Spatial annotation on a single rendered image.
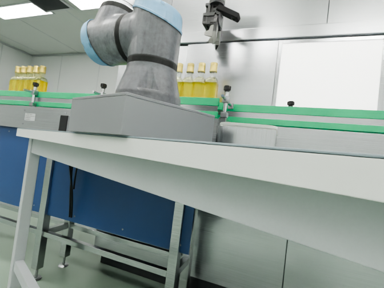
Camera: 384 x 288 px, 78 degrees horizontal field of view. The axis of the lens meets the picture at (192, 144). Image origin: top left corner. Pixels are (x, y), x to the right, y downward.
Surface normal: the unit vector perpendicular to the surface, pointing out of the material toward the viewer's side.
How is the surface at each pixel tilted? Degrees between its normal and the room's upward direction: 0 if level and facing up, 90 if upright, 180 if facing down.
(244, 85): 90
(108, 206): 90
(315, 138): 90
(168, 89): 74
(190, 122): 90
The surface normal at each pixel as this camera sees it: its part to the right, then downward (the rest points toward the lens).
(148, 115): 0.72, 0.07
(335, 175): -0.68, -0.11
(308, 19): -0.34, -0.07
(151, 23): -0.03, 0.00
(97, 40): -0.47, 0.29
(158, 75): 0.40, -0.25
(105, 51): -0.40, 0.70
